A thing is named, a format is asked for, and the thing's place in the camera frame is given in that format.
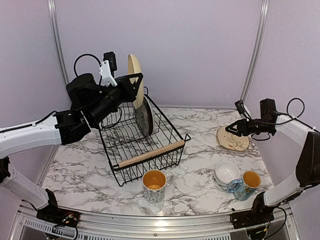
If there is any black wire dish rack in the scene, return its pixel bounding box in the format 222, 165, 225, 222
99, 93, 191, 187

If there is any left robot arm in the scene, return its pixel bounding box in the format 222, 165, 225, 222
0, 72, 143, 223

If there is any left aluminium frame post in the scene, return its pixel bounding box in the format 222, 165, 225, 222
47, 0, 69, 86

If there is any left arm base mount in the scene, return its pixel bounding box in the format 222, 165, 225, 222
36, 208, 80, 228

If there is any patterned mug yellow inside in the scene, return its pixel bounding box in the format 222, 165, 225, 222
142, 169, 174, 203

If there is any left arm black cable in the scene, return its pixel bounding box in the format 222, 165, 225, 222
73, 53, 123, 130

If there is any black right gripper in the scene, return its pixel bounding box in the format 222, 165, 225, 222
225, 118, 273, 137

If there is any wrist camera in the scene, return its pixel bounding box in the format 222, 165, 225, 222
234, 100, 251, 119
99, 51, 118, 87

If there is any grey reindeer plate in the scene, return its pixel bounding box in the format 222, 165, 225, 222
134, 96, 150, 136

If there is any right aluminium frame post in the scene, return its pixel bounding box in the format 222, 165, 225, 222
240, 0, 270, 102

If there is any blue mug yellow inside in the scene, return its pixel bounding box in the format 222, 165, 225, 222
226, 170, 261, 201

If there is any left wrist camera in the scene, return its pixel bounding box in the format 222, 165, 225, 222
99, 51, 118, 87

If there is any red teal floral plate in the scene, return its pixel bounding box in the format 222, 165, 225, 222
146, 98, 155, 135

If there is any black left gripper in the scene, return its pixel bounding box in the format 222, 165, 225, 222
87, 71, 143, 125

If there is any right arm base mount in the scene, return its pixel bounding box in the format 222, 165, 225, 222
230, 210, 275, 229

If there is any front aluminium rail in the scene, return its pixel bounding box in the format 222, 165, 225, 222
7, 204, 301, 240

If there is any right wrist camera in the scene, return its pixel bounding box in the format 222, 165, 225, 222
234, 100, 251, 119

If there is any cream gold rimmed plate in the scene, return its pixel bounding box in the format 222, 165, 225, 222
216, 126, 250, 152

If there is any aluminium frame post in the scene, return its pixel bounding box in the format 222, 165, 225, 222
47, 0, 69, 86
240, 0, 270, 102

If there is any white bowl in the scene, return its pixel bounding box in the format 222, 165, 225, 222
214, 161, 241, 187

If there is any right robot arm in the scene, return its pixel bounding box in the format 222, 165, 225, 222
225, 98, 320, 224

